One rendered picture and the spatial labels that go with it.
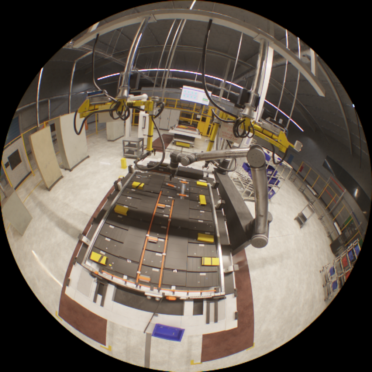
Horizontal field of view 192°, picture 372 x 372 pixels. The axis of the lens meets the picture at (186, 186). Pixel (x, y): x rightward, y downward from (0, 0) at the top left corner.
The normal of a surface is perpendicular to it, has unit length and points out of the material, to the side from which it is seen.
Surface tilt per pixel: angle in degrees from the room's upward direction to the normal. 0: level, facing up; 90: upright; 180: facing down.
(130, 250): 0
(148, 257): 0
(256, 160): 90
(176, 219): 0
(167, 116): 90
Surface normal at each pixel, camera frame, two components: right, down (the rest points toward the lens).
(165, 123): -0.05, 0.61
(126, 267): 0.19, -0.77
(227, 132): -0.59, 0.40
